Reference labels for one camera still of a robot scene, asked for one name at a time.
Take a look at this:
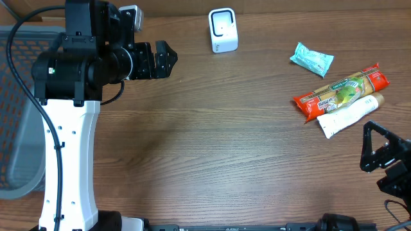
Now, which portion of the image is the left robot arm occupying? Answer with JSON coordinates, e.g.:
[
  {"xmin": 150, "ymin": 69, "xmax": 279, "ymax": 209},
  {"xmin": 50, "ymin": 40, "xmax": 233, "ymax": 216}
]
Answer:
[{"xmin": 31, "ymin": 1, "xmax": 178, "ymax": 231}]

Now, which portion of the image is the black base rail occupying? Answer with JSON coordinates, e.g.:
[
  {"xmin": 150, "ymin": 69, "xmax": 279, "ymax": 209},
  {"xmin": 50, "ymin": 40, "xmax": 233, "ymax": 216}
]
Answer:
[{"xmin": 143, "ymin": 213, "xmax": 378, "ymax": 231}]

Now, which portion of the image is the green juice pouch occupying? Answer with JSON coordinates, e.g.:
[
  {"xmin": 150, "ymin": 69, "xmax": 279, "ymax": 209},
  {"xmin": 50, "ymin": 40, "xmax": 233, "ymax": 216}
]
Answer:
[{"xmin": 326, "ymin": 77, "xmax": 365, "ymax": 113}]

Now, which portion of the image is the white barcode scanner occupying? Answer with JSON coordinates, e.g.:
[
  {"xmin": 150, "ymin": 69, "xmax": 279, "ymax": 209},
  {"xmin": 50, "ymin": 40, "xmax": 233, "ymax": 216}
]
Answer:
[{"xmin": 208, "ymin": 8, "xmax": 238, "ymax": 53}]

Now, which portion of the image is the orange spaghetti packet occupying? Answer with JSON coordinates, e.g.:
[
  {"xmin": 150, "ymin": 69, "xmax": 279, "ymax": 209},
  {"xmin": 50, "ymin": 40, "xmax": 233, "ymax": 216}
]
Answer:
[{"xmin": 293, "ymin": 64, "xmax": 390, "ymax": 121}]

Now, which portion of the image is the grey plastic basket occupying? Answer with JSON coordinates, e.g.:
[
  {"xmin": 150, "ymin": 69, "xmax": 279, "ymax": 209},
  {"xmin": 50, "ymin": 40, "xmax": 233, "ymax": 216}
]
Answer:
[{"xmin": 1, "ymin": 26, "xmax": 65, "ymax": 200}]

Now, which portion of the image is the white tube with gold cap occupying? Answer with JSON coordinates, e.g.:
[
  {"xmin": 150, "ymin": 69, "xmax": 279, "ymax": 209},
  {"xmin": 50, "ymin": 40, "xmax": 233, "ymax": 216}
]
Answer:
[{"xmin": 317, "ymin": 92, "xmax": 385, "ymax": 139}]

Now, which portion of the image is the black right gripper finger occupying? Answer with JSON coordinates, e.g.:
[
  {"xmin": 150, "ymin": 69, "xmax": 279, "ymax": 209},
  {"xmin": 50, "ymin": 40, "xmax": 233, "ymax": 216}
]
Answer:
[
  {"xmin": 359, "ymin": 120, "xmax": 391, "ymax": 173},
  {"xmin": 363, "ymin": 121, "xmax": 405, "ymax": 151}
]

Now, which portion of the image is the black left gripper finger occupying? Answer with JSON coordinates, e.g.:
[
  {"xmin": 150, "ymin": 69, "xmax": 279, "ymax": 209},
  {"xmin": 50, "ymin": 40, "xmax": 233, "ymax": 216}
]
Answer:
[
  {"xmin": 154, "ymin": 55, "xmax": 176, "ymax": 79},
  {"xmin": 155, "ymin": 40, "xmax": 177, "ymax": 64}
]

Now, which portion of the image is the teal snack packet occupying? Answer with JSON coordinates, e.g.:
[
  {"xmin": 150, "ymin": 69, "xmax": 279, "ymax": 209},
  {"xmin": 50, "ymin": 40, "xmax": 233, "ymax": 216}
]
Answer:
[{"xmin": 290, "ymin": 42, "xmax": 334, "ymax": 78}]

